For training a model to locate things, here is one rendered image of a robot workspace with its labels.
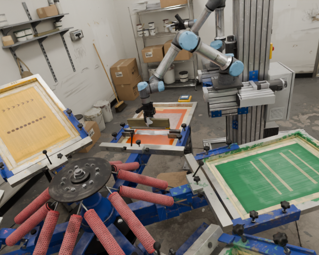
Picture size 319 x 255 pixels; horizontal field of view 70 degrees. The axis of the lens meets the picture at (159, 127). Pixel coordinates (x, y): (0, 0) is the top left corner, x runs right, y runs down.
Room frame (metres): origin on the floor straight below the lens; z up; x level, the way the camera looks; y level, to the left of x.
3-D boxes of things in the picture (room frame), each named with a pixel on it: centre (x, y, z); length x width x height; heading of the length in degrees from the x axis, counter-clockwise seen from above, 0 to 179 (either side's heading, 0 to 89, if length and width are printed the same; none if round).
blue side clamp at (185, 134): (1.49, -0.16, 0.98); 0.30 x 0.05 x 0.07; 157
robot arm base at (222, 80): (1.78, -0.63, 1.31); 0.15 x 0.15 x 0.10
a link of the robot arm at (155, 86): (1.63, -0.04, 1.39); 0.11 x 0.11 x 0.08; 3
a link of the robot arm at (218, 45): (2.28, -0.70, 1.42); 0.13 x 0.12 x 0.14; 145
